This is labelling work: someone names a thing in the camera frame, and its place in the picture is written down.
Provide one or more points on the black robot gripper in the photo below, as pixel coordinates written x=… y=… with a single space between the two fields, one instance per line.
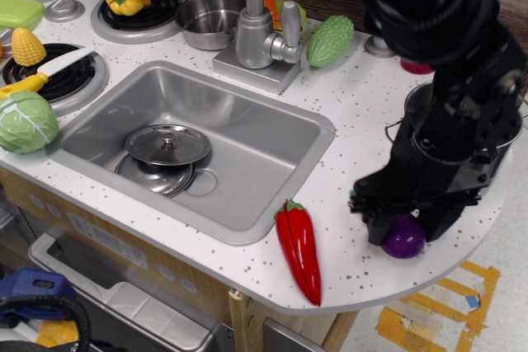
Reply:
x=439 y=191

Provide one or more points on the purple toy eggplant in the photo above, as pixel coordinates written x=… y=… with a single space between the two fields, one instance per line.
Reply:
x=406 y=237

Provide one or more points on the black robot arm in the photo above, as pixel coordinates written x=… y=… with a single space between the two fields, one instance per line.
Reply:
x=448 y=149

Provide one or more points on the large steel pot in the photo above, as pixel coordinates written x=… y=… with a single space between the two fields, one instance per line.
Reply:
x=421 y=96

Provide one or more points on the small steel pot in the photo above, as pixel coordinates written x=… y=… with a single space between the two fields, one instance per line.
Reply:
x=209 y=24

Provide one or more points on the red toy chili pepper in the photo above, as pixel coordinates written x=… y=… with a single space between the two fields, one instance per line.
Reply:
x=295 y=232

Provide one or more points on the red toy fruit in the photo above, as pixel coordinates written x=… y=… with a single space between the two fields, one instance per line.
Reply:
x=415 y=68

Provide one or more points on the grey toy sink basin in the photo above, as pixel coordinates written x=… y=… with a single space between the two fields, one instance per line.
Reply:
x=215 y=156

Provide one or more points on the green toy bitter gourd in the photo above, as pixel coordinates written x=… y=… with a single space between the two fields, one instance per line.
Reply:
x=330 y=41

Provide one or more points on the grey toy faucet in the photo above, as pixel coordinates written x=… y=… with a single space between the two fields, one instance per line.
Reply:
x=260 y=56

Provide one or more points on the steel lid underneath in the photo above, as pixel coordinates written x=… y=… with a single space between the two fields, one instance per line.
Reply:
x=165 y=180

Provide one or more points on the steel lid with knob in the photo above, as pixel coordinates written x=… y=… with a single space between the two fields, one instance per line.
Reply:
x=167 y=145

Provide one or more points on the orange toy carrot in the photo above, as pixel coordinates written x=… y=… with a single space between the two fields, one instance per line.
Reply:
x=270 y=3

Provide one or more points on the stove burner back middle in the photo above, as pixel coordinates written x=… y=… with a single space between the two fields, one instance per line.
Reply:
x=154 y=23

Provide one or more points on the stove burner front left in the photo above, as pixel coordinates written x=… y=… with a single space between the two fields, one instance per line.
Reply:
x=70 y=89

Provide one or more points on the green toy cabbage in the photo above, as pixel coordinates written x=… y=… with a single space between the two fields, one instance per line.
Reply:
x=28 y=122

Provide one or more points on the grey stove knob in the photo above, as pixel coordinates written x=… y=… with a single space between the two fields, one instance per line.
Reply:
x=61 y=11

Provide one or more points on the yellow toy corn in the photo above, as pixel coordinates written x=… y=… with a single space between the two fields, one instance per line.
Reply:
x=27 y=50

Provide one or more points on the green plastic box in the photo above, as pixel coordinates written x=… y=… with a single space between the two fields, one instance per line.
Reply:
x=21 y=13

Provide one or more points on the grey post with base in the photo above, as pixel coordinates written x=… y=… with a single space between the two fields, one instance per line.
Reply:
x=377 y=47

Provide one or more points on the grey oven door handle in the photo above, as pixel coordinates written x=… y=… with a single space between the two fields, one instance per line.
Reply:
x=146 y=308

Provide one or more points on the blue tool with black cable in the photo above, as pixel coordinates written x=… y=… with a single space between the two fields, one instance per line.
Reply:
x=40 y=294

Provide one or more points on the yellow handled toy knife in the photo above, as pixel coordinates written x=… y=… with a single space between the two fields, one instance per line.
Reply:
x=35 y=82

